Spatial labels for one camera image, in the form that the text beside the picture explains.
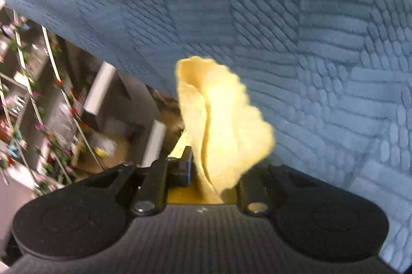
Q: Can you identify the blue textured tablecloth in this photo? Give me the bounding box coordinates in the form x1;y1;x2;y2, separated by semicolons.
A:
6;0;411;272

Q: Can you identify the flower decorated shelf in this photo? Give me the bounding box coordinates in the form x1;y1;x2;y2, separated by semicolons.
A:
1;0;105;196

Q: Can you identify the yellow cleaning cloth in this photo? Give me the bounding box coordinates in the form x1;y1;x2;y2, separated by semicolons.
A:
167;56;275;204

